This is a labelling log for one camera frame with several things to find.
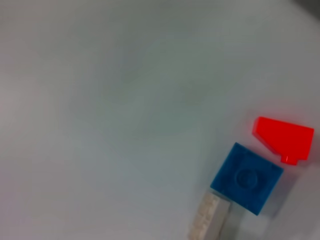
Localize large white building block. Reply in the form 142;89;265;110
187;192;231;240

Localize red slanted building block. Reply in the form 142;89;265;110
252;116;315;166

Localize blue square building block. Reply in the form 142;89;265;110
209;142;285;216

